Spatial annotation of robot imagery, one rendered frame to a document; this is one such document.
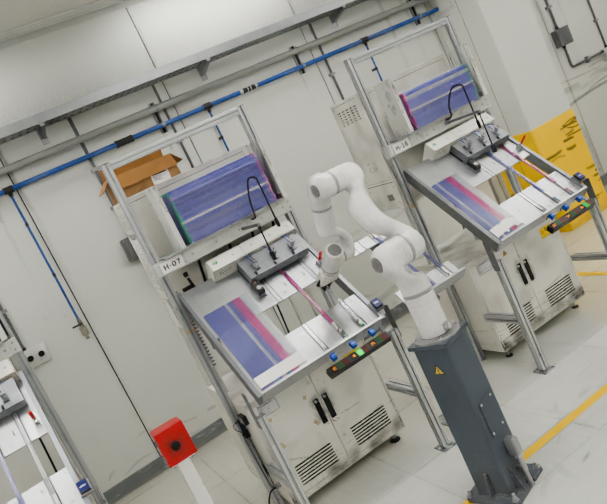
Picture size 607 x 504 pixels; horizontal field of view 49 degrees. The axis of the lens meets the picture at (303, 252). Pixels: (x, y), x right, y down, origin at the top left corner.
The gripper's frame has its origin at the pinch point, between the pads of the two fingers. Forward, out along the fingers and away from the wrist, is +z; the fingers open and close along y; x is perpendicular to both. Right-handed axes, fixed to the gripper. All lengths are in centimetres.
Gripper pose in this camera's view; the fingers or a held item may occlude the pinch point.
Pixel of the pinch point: (325, 285)
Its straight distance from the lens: 319.4
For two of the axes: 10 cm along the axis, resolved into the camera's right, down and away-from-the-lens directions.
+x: 5.4, 7.3, -4.2
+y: -8.4, 4.1, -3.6
